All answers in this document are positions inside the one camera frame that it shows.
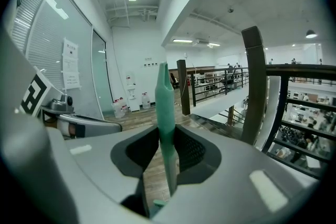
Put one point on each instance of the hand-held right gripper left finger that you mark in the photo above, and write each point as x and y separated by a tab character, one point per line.
99	165

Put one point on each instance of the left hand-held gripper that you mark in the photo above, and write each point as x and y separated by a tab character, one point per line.
31	94

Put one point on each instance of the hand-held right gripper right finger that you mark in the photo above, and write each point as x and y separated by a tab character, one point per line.
236	186

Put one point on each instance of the clear water jug red cap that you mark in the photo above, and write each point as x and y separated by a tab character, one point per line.
123	102
146	101
118	111

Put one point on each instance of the white water dispenser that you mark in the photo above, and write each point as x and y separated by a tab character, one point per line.
133	99

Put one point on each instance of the dispenser water bottle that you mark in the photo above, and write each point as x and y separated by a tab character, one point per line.
129	80

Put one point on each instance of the white paper notice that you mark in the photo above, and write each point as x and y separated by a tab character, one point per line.
71	65

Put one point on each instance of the black office chair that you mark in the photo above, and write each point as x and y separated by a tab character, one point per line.
228	82
173	80

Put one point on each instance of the black metal railing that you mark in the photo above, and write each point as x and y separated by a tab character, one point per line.
302	67
194	91

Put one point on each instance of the glass partition with blinds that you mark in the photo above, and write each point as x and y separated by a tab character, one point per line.
47	42

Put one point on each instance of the long ceiling tube light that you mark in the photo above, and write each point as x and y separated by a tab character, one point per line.
214	44
182	41

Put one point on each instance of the dome pendant lamp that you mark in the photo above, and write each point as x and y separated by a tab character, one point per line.
311	34

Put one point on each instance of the ceiling smoke detector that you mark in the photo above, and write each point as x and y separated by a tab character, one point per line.
230	10

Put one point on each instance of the dark wooden post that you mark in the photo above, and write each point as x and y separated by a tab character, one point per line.
253	73
183	86

